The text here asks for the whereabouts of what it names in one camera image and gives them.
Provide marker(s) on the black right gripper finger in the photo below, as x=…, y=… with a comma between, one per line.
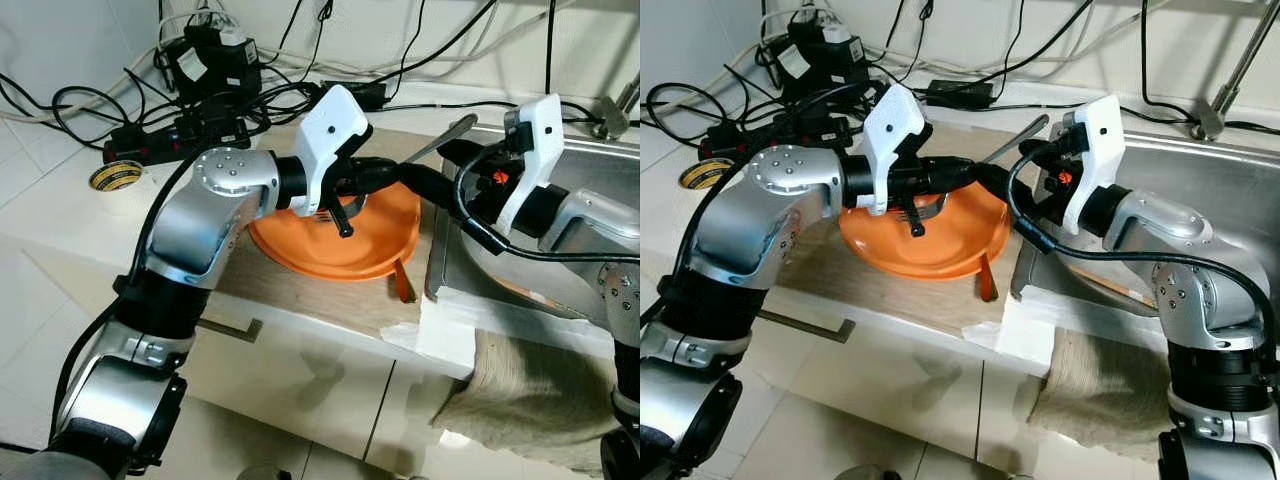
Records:
x=428, y=188
x=992, y=188
x=1030, y=155
x=462, y=156

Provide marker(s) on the beige hanging towel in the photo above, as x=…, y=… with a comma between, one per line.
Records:
x=520, y=390
x=1100, y=390

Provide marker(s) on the wide white cabinet door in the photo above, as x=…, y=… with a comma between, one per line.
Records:
x=300, y=400
x=880, y=400

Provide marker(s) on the metal faucet pipe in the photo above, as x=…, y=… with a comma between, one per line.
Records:
x=1212, y=120
x=612, y=118

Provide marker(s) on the white paper towel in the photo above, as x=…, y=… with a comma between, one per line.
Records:
x=445, y=335
x=1025, y=335

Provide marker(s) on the white tape roll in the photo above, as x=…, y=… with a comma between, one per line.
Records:
x=706, y=198
x=118, y=203

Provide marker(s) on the black charger with white label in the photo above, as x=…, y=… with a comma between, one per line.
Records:
x=830, y=72
x=230, y=75

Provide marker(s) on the grey robot foot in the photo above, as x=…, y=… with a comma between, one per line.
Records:
x=865, y=472
x=262, y=472

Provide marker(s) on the wooden chopstick with white band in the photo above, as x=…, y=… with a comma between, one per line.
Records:
x=530, y=291
x=1120, y=283

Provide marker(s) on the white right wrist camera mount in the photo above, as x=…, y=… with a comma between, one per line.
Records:
x=1100, y=130
x=540, y=130

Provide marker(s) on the stainless steel sink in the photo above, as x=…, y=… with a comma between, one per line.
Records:
x=600, y=165
x=1230, y=170

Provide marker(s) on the narrow white cabinet door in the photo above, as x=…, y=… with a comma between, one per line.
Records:
x=415, y=420
x=1010, y=420

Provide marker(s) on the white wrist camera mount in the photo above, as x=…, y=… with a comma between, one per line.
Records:
x=335, y=130
x=540, y=130
x=900, y=125
x=1100, y=130

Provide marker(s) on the beige counter mat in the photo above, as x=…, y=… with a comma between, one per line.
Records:
x=320, y=305
x=900, y=305

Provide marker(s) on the black power strip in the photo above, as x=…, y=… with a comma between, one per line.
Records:
x=740, y=145
x=150, y=145

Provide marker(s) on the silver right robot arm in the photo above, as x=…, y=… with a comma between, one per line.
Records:
x=1180, y=240
x=600, y=225

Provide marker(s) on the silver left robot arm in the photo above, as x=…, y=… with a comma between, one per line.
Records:
x=200, y=220
x=770, y=220

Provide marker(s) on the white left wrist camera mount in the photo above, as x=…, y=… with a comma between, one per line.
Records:
x=335, y=130
x=900, y=125

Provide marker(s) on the silver metal fork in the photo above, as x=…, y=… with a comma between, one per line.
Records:
x=450, y=133
x=1020, y=135

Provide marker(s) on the orange plastic plate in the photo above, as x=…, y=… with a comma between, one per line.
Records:
x=330, y=270
x=920, y=270

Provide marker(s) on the small black power adapter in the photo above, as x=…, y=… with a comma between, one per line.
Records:
x=965, y=95
x=380, y=97

